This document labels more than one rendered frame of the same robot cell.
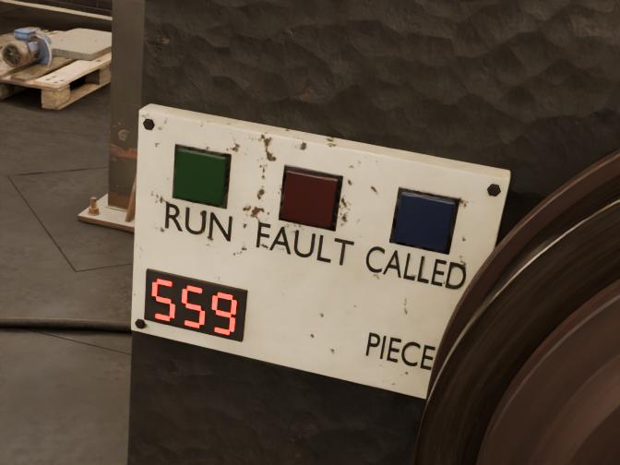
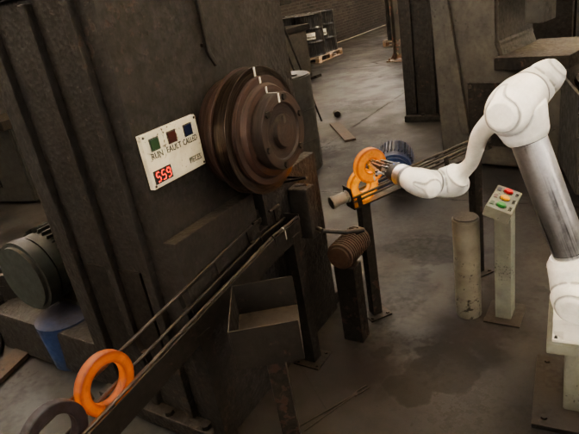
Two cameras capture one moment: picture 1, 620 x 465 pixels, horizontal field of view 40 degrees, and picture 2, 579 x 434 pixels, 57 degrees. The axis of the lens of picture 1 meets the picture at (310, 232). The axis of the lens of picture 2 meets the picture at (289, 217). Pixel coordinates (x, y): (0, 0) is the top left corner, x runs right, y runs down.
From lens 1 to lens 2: 153 cm
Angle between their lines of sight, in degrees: 59
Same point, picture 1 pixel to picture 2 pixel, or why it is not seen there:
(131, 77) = not seen: outside the picture
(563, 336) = (235, 118)
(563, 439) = (243, 132)
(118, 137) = not seen: outside the picture
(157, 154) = (146, 144)
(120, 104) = not seen: outside the picture
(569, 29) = (186, 85)
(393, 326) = (191, 153)
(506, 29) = (179, 89)
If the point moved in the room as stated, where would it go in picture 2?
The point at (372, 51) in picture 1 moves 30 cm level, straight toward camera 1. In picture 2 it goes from (164, 103) to (243, 96)
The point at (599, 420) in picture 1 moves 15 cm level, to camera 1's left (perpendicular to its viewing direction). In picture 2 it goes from (245, 124) to (226, 137)
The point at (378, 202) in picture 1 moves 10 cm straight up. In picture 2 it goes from (180, 130) to (173, 101)
